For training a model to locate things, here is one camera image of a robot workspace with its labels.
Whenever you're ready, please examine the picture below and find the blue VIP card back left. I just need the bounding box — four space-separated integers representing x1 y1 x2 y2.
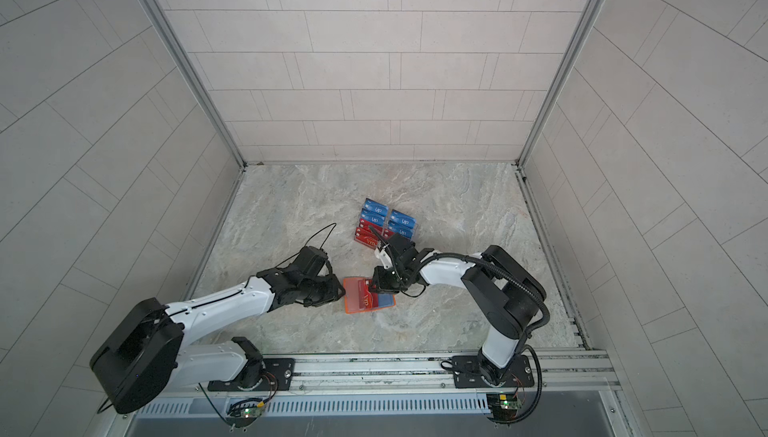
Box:
363 198 389 217

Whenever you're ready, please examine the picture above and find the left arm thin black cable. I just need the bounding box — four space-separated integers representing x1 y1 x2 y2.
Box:
95 222 338 414

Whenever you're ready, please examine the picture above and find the right green circuit board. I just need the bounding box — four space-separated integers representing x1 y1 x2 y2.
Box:
486 394 522 424

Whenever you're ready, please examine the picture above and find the orange leather card holder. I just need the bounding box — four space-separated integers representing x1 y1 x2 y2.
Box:
342 277 396 314

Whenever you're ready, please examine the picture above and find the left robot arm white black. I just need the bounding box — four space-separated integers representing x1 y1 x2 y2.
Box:
89 246 346 414

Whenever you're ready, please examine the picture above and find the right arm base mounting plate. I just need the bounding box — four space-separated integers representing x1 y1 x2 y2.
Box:
440 354 535 389

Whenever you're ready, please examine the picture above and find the blue vip card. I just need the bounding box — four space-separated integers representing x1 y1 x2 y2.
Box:
363 198 389 217
389 210 416 229
387 222 414 240
360 209 386 227

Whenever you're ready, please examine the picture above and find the clear acrylic card display stand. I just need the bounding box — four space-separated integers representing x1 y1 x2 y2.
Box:
354 198 417 249

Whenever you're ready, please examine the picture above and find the left green circuit board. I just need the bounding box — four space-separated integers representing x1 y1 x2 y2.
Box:
226 398 266 428

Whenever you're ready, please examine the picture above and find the blue VIP card back right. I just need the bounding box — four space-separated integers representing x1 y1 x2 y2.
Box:
389 210 416 229

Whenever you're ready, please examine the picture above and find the black corrugated cable conduit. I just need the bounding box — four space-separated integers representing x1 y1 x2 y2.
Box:
369 226 552 425

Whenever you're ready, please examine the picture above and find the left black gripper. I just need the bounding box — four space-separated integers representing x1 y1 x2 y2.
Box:
298 274 352 307

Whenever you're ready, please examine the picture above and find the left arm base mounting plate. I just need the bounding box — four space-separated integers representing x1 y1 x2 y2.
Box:
206 358 296 392

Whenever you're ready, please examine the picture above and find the aluminium mounting rail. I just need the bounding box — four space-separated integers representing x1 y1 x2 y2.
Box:
128 344 620 405

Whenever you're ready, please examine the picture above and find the green circuit board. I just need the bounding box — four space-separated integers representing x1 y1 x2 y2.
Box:
226 398 266 428
486 394 522 424

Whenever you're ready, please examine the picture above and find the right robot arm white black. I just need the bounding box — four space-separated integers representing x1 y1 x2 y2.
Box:
370 234 551 387

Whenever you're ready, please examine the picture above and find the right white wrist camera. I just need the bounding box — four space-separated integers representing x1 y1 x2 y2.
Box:
374 249 393 269

